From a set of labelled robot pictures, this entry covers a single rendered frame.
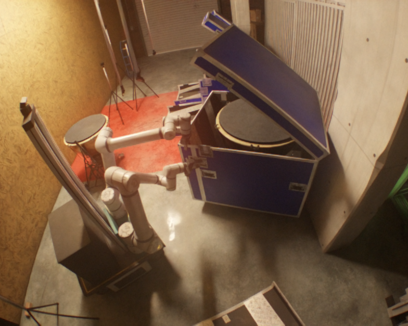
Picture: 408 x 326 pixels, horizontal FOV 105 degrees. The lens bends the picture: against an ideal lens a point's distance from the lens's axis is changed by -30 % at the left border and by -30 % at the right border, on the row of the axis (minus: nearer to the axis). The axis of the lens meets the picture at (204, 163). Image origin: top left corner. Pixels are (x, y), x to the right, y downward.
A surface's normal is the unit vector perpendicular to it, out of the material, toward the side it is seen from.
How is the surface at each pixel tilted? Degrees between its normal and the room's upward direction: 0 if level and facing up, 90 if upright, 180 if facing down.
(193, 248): 0
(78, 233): 0
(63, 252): 0
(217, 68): 90
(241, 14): 90
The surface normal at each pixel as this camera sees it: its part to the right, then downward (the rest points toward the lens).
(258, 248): -0.13, -0.72
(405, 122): 0.05, 0.69
